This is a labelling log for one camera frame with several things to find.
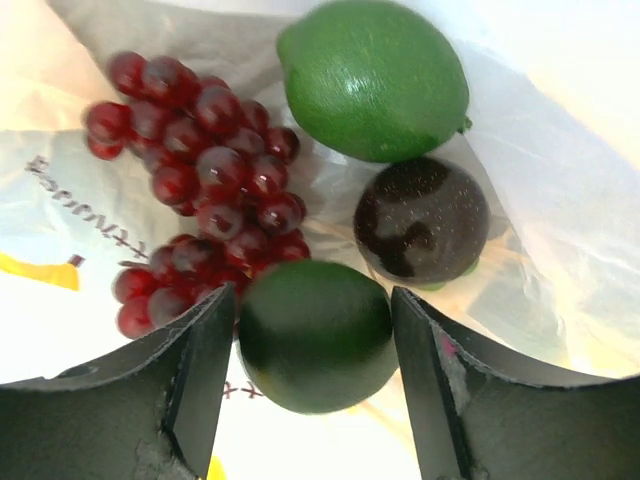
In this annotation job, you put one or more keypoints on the dark green avocado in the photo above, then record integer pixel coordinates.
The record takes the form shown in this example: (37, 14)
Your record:
(316, 337)

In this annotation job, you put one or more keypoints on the green lime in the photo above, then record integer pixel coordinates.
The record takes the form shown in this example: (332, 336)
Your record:
(373, 80)

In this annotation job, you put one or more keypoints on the dark mangosteen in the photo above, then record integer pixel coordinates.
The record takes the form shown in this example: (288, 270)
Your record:
(422, 222)

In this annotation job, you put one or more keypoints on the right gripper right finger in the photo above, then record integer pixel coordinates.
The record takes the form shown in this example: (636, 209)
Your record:
(481, 410)

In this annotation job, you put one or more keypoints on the beige plastic bag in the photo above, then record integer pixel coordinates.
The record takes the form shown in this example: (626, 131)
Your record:
(557, 282)

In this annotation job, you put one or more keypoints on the red grapes bunch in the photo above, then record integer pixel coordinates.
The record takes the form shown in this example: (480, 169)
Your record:
(211, 156)

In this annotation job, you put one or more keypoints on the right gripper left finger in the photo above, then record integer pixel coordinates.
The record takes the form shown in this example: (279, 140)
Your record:
(148, 410)

